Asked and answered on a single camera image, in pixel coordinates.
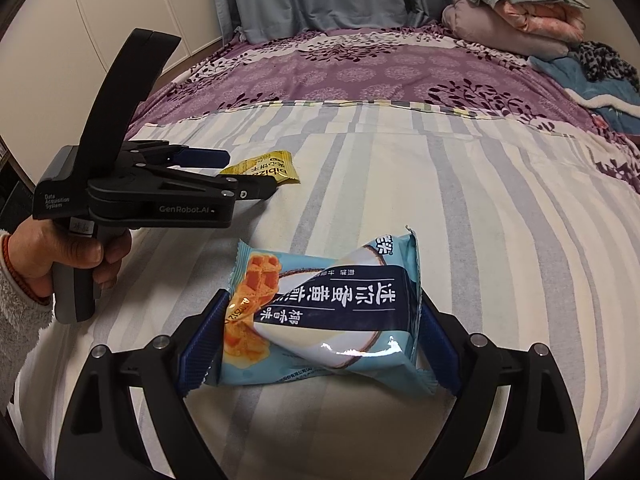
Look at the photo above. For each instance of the purple floral bedsheet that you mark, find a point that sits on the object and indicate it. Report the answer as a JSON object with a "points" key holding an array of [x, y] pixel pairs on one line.
{"points": [[350, 70]]}

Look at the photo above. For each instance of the person's left forearm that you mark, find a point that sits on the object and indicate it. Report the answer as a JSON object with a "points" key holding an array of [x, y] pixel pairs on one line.
{"points": [[20, 340]]}

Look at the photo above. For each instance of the white wardrobe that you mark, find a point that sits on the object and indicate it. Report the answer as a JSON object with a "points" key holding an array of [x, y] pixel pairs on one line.
{"points": [[75, 10]]}

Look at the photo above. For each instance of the blue striped white sheet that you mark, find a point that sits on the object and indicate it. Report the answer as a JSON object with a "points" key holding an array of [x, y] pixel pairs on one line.
{"points": [[450, 210]]}

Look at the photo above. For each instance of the pink floral quilt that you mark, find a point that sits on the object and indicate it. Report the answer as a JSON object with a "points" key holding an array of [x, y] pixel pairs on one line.
{"points": [[545, 22]]}

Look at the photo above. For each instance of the leopard print cloth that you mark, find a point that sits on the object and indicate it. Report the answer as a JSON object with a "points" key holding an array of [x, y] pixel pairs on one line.
{"points": [[605, 62]]}

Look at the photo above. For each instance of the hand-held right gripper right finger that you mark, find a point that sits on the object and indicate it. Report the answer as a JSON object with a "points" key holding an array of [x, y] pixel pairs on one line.
{"points": [[440, 355]]}

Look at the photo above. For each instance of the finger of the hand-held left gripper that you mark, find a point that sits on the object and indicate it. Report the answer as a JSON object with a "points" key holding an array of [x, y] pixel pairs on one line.
{"points": [[250, 187], [205, 157]]}

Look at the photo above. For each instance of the small yellow snack packet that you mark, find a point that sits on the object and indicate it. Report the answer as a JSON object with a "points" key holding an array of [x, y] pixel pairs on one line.
{"points": [[270, 170]]}

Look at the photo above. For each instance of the person's left hand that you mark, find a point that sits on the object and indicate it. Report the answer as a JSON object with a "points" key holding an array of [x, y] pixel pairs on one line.
{"points": [[40, 255]]}

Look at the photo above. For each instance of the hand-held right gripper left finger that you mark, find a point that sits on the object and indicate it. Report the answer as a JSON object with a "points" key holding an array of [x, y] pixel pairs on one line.
{"points": [[202, 345]]}

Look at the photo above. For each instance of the light blue waffle snack packet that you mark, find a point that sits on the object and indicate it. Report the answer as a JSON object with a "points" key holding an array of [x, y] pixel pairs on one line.
{"points": [[325, 310]]}

